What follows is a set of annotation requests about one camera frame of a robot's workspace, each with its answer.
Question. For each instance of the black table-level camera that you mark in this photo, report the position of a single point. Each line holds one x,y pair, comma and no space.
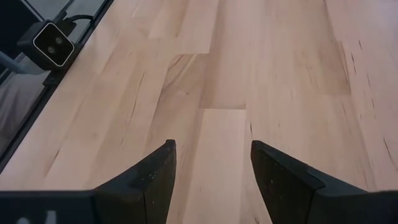
51,45

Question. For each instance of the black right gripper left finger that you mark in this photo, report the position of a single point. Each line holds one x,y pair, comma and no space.
146,193

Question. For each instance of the black aluminium table frame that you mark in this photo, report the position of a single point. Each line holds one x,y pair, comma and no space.
25,127

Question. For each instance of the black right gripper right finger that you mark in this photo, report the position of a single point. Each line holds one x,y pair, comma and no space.
286,193

